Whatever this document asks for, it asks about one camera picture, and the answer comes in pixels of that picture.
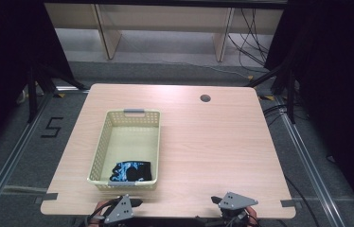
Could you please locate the light wooden shelf unit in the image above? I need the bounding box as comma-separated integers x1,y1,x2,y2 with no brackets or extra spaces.
44,3,285,62

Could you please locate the bundle of black cables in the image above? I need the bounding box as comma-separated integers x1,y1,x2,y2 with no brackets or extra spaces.
227,8,272,68

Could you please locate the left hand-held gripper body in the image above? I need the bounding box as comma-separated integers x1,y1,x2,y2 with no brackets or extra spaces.
102,194,135,225

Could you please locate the person's right hand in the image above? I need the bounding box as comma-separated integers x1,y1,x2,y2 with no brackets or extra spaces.
243,205,259,227

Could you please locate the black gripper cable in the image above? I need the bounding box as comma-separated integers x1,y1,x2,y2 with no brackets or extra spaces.
207,212,255,227
84,199,122,227

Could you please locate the dark curtain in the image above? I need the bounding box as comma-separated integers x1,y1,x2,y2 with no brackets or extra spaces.
264,0,354,218
0,0,75,162

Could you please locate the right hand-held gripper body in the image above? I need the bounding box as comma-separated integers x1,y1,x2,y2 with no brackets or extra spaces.
218,191,259,222

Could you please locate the person's left hand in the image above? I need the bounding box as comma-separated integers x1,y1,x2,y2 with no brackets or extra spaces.
88,200,116,227

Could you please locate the pale yellow plastic basket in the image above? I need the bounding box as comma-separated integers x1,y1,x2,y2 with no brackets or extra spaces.
86,108,162,191

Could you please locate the aluminium floor rail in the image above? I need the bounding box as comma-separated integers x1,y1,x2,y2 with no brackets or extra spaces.
0,89,56,220
274,94,354,227

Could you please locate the black metal stand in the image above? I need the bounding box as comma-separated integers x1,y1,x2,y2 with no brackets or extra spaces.
26,61,88,125
244,61,296,125

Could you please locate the black floor cable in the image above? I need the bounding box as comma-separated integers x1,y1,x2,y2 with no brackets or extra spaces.
283,174,323,227

